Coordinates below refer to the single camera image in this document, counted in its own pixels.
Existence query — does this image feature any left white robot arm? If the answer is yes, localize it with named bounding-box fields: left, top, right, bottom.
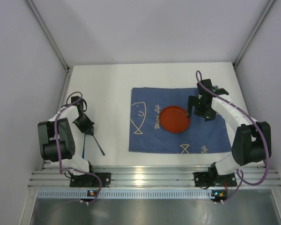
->
left=37, top=96, right=94, bottom=176

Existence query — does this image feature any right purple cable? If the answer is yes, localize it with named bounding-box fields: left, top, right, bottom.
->
left=195, top=69, right=272, bottom=204

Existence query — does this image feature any blue fish placemat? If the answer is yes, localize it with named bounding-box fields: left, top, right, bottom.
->
left=129, top=87, right=231, bottom=154

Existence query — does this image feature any blue metal spoon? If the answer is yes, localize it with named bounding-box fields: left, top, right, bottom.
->
left=85, top=130, right=105, bottom=156

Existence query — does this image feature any slotted cable duct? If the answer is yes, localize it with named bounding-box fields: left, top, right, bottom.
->
left=38, top=189, right=228, bottom=199

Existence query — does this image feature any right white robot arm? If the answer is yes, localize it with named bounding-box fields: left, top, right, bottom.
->
left=187, top=79, right=272, bottom=177

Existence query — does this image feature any blue metal fork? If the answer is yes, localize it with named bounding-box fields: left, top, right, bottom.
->
left=82, top=134, right=86, bottom=159

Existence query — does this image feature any red plate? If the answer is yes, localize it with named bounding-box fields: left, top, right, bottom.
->
left=159, top=105, right=191, bottom=134

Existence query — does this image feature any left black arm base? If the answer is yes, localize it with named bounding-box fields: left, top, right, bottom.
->
left=66, top=172, right=111, bottom=188

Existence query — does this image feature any aluminium mounting rail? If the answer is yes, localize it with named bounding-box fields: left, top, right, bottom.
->
left=27, top=150, right=281, bottom=188

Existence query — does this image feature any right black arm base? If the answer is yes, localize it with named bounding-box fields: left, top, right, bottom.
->
left=193, top=172, right=237, bottom=189

